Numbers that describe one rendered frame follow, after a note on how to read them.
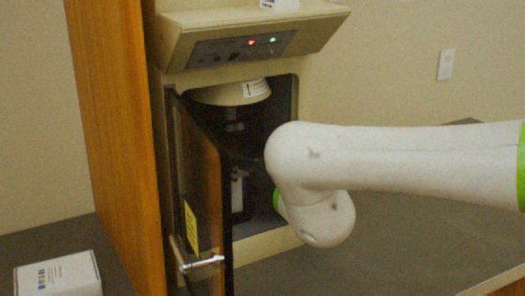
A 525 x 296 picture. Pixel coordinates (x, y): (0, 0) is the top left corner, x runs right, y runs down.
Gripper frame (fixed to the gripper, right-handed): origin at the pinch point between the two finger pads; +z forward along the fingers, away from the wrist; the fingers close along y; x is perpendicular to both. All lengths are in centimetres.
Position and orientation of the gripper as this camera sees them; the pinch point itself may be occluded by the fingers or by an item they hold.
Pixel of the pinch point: (231, 143)
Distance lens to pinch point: 114.2
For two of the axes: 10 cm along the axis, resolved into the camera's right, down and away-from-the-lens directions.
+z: -4.9, -3.5, 8.0
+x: 0.0, 9.2, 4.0
